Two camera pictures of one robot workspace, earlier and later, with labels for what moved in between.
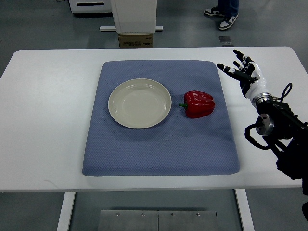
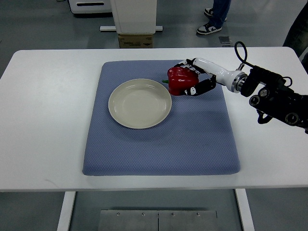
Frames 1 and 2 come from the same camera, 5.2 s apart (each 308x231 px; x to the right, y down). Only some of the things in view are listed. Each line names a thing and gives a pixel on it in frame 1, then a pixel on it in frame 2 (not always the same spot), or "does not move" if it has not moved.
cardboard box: (135, 40) does not move
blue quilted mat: (180, 145) does not move
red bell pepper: (198, 104) -> (180, 79)
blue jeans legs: (229, 8) -> (221, 8)
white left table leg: (66, 211) does not move
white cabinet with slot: (90, 6) does not move
